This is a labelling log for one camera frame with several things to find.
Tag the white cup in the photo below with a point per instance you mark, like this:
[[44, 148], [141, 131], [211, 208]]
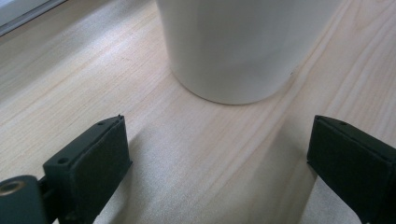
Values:
[[236, 46]]

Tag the grey metal rail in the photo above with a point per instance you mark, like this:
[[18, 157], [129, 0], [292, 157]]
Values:
[[21, 14]]

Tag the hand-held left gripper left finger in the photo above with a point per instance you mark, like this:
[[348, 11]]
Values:
[[93, 168]]

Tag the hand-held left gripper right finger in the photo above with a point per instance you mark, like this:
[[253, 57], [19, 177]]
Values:
[[351, 161]]

